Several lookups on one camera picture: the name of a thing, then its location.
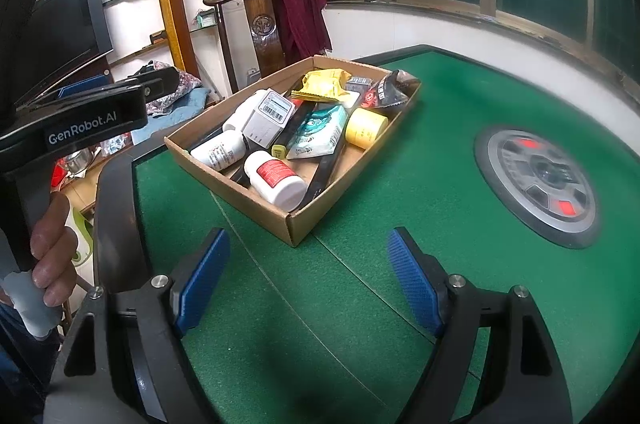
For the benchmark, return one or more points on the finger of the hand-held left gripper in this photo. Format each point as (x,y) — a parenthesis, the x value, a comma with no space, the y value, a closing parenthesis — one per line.
(80,85)
(150,82)

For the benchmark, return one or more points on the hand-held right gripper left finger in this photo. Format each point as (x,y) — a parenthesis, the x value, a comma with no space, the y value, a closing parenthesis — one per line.
(200,284)

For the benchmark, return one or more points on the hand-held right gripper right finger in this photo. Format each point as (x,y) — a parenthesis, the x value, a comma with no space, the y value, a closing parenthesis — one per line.
(417,284)

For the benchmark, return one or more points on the cardboard box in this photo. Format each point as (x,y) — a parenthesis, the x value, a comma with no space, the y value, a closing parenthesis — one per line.
(225,184)

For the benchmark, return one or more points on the person's left hand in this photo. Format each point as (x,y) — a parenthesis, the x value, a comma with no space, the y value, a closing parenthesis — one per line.
(52,254)

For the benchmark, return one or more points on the clear plastic bag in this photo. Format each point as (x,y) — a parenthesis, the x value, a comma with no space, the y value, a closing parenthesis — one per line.
(112,144)

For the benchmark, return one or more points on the metal pot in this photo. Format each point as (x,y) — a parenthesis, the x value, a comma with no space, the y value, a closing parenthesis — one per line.
(77,159)

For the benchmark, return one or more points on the floral cloth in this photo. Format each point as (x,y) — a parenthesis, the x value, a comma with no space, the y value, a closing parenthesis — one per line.
(185,84)

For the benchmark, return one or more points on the blue quilted cloth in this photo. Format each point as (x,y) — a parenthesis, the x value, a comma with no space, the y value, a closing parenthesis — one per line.
(195,102)

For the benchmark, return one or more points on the red bag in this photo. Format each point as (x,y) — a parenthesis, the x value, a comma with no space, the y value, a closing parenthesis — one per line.
(57,171)

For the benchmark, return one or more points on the black flat television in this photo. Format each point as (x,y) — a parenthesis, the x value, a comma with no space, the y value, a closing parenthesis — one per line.
(70,24)

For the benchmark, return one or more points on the wooden cabinet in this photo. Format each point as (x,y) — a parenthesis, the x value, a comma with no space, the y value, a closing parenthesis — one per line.
(82,194)

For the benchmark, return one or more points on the small green box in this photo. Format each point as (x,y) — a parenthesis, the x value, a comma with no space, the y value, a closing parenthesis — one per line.
(205,18)

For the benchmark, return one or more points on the green white plastic object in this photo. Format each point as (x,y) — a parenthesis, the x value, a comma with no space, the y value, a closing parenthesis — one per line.
(82,236)

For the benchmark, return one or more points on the black marker pink cap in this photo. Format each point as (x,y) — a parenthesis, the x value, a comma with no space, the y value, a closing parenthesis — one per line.
(237,176)

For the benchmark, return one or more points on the carved wooden chair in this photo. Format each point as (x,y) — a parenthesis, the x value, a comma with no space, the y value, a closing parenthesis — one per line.
(262,34)

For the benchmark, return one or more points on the white bottle red label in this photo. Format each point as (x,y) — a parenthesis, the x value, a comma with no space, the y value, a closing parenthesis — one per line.
(275,176)

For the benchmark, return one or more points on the long black stick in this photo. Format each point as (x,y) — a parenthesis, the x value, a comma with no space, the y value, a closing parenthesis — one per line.
(325,174)

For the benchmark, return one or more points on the round table control panel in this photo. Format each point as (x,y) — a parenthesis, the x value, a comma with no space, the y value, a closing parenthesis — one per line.
(540,179)

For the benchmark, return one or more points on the maroon cloth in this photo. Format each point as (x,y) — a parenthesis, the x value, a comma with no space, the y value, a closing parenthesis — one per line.
(302,19)

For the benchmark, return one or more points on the teal cartoon packet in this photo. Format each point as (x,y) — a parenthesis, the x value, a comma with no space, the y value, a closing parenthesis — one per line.
(315,132)

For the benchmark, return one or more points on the yellow crinkled packet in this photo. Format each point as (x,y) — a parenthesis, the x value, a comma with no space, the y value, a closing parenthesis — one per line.
(322,85)

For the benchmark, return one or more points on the black packet red crab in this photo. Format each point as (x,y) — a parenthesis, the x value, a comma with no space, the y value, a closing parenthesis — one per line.
(387,92)

